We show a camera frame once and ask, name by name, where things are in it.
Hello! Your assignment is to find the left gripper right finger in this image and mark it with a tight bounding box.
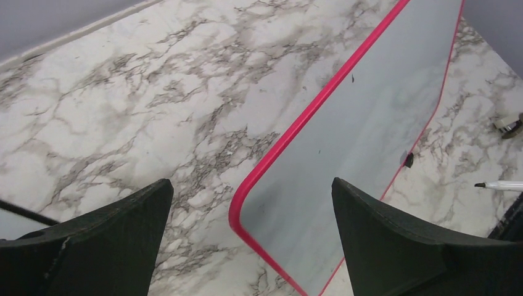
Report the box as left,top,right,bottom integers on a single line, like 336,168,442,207
331,178,522,295

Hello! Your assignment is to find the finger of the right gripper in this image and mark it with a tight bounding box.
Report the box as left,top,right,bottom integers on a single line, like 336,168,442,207
488,195,522,242

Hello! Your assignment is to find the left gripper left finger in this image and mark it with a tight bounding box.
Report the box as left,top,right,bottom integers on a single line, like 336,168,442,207
1,179,173,295

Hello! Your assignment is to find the black framed written whiteboard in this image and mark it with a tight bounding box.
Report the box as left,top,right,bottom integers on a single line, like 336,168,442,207
1,200,59,241

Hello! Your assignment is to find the red framed whiteboard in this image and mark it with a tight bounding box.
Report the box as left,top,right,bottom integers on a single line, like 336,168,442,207
228,1,463,295

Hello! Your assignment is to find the white marker pen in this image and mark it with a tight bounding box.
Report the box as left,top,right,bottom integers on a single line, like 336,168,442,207
474,181,523,192

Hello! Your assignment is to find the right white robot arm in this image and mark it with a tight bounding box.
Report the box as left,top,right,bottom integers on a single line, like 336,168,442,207
488,113,522,242

